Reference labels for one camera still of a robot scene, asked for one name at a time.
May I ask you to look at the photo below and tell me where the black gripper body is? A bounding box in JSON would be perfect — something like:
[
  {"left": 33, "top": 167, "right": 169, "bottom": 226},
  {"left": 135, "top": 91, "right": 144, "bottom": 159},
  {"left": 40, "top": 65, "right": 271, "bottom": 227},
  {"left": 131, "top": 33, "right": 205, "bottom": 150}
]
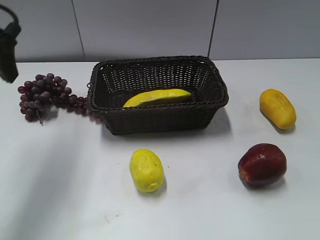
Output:
[{"left": 0, "top": 21, "right": 21, "bottom": 84}]

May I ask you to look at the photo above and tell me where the yellow banana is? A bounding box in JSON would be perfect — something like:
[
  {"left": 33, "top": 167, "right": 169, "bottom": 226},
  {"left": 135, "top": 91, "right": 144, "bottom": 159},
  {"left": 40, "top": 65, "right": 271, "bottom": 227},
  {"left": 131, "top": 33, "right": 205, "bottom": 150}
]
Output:
[{"left": 123, "top": 88, "right": 192, "bottom": 108}]

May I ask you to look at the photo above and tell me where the dark woven basket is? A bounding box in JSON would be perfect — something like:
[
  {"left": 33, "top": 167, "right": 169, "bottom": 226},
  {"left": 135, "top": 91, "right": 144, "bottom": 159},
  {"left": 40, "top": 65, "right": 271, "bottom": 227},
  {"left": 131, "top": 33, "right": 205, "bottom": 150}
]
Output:
[{"left": 87, "top": 55, "right": 229, "bottom": 135}]

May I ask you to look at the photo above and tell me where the purple grape bunch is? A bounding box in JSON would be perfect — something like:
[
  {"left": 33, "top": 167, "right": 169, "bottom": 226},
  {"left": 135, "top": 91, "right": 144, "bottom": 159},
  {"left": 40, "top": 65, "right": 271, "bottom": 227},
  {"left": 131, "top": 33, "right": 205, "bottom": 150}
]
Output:
[{"left": 17, "top": 73, "right": 102, "bottom": 125}]

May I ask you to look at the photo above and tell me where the yellow lemon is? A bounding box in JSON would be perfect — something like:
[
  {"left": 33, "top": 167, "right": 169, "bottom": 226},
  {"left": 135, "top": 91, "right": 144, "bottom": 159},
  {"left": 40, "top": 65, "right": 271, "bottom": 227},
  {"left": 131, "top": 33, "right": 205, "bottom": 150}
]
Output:
[{"left": 129, "top": 149, "right": 165, "bottom": 193}]

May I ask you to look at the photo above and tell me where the orange-yellow mango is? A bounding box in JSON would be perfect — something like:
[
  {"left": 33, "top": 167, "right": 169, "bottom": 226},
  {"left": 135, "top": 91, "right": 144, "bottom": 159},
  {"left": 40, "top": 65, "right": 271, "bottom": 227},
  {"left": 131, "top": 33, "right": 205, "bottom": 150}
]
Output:
[{"left": 259, "top": 88, "right": 297, "bottom": 130}]

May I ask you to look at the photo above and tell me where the red apple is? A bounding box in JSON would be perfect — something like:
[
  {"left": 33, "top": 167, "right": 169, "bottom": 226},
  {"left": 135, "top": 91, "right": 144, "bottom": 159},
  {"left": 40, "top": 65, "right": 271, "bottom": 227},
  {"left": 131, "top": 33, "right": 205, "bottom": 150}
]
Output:
[{"left": 237, "top": 143, "right": 287, "bottom": 188}]

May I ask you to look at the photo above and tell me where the black cable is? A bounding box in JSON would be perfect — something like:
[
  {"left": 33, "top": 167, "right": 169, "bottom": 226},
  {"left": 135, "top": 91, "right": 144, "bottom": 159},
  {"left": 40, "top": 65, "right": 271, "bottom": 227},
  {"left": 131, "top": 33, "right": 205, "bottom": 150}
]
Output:
[{"left": 0, "top": 4, "right": 20, "bottom": 26}]

